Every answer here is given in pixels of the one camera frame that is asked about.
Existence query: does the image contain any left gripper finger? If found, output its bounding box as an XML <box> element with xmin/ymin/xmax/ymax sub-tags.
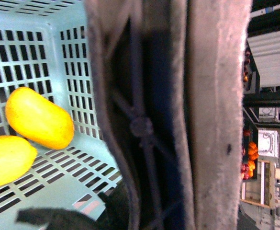
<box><xmin>15</xmin><ymin>207</ymin><xmax>101</xmax><ymax>230</ymax></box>

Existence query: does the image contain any yellow lemon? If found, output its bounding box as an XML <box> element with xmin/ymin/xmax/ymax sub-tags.
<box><xmin>0</xmin><ymin>136</ymin><xmax>38</xmax><ymax>186</ymax></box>

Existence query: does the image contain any yellow mango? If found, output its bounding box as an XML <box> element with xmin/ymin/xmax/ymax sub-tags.
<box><xmin>5</xmin><ymin>87</ymin><xmax>74</xmax><ymax>150</ymax></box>

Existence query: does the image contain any light blue plastic basket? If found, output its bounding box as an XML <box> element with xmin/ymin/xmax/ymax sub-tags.
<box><xmin>0</xmin><ymin>0</ymin><xmax>121</xmax><ymax>230</ymax></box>

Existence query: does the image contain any brown basket handle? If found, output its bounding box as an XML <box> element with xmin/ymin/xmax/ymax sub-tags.
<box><xmin>84</xmin><ymin>0</ymin><xmax>252</xmax><ymax>230</ymax></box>

